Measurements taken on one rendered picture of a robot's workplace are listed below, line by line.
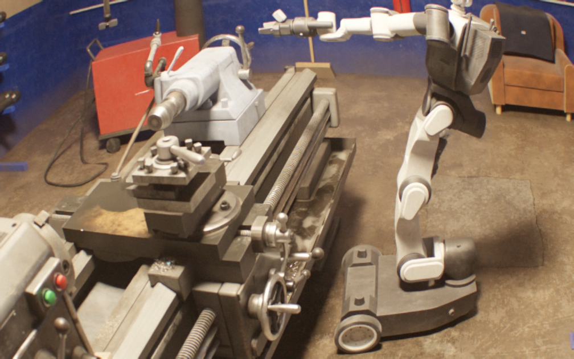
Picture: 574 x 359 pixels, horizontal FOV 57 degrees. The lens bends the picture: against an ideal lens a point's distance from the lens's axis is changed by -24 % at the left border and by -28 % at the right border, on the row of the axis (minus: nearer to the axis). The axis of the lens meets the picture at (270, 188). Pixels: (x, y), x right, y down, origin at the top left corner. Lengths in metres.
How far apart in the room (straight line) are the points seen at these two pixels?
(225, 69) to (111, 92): 2.33
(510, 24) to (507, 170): 1.55
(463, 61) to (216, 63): 0.97
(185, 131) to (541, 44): 3.54
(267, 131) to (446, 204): 1.46
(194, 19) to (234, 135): 2.32
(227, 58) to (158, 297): 1.16
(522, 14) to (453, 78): 3.02
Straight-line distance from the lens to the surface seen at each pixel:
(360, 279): 2.85
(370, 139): 4.55
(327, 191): 3.08
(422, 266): 2.68
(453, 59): 2.29
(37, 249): 1.19
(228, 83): 2.57
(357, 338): 2.69
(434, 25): 2.14
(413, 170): 2.51
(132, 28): 6.50
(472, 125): 2.46
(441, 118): 2.40
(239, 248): 1.85
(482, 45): 2.25
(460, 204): 3.75
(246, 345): 1.94
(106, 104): 4.86
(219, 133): 2.54
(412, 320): 2.70
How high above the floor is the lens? 1.85
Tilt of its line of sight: 27 degrees down
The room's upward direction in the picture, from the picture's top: 7 degrees counter-clockwise
